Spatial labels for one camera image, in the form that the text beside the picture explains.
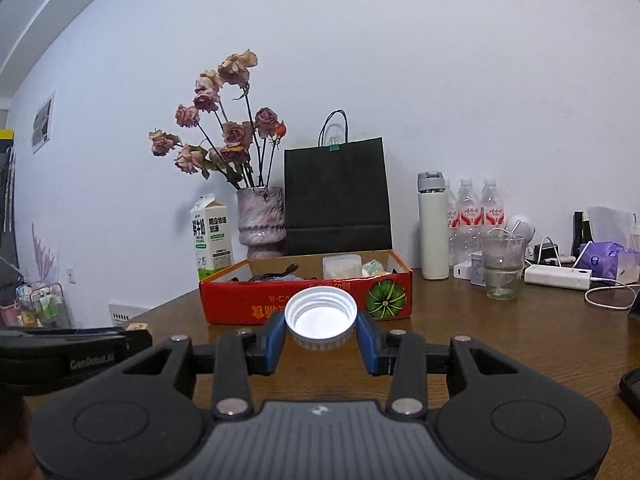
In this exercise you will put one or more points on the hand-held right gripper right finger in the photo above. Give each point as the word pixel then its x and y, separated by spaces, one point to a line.
pixel 367 346

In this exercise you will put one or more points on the white wall vent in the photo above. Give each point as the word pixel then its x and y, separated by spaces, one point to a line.
pixel 125 314

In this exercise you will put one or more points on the wooden desktop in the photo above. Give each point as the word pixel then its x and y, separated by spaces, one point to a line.
pixel 500 340

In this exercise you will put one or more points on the dried pink roses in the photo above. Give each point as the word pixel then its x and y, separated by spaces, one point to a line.
pixel 235 135

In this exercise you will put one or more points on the white round fan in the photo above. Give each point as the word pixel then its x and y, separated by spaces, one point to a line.
pixel 522 227

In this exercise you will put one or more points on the black tall stand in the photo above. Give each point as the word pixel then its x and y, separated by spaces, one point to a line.
pixel 6 200

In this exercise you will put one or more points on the black paper bag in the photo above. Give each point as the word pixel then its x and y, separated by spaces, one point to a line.
pixel 337 200

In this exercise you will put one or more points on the black slim bottle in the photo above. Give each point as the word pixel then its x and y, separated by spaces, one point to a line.
pixel 578 235
pixel 587 237

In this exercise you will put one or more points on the white screw lid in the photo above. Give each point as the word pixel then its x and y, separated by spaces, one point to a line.
pixel 320 315

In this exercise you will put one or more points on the white power strip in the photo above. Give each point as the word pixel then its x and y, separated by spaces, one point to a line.
pixel 557 277

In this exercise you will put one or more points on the small pale purple box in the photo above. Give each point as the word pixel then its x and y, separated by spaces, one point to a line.
pixel 478 270

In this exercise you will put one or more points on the clear glass cup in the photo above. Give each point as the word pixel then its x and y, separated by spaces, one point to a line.
pixel 502 280

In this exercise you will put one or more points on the white charger plug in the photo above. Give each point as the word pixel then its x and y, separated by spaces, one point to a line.
pixel 462 270

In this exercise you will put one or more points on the white milk carton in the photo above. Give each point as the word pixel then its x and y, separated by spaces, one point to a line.
pixel 212 240

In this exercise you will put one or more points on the mottled pink vase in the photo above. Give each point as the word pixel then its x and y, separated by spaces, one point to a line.
pixel 260 220

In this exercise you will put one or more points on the black charger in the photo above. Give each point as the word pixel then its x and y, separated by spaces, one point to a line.
pixel 546 254

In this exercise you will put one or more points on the purple plant wall sticker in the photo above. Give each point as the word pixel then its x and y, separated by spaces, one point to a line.
pixel 44 255

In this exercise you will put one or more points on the clear water bottle red label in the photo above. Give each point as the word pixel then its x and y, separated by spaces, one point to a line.
pixel 468 220
pixel 452 230
pixel 492 210

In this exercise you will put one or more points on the red cardboard box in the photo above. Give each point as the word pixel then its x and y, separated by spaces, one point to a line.
pixel 235 305

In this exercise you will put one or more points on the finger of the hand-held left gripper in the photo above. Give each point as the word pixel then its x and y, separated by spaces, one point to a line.
pixel 139 342

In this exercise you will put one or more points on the clear plastic container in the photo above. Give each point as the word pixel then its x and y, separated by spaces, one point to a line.
pixel 341 266

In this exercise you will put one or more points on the white wall outlet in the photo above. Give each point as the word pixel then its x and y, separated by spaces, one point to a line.
pixel 71 275

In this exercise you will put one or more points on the purple tissue pack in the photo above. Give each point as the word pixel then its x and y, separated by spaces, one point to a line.
pixel 600 260

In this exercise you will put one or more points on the black device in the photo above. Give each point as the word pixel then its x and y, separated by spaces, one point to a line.
pixel 631 386

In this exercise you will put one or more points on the wall poster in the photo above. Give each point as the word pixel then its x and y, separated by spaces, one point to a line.
pixel 43 122

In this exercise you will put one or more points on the translucent plastic bag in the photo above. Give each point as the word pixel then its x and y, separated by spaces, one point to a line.
pixel 612 225

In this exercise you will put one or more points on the white thermos bottle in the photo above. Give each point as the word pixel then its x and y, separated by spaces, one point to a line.
pixel 434 235

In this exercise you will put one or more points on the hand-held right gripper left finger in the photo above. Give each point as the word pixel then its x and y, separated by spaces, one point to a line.
pixel 272 346

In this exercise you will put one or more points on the pale green packet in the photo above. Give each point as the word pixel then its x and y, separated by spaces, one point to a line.
pixel 374 268

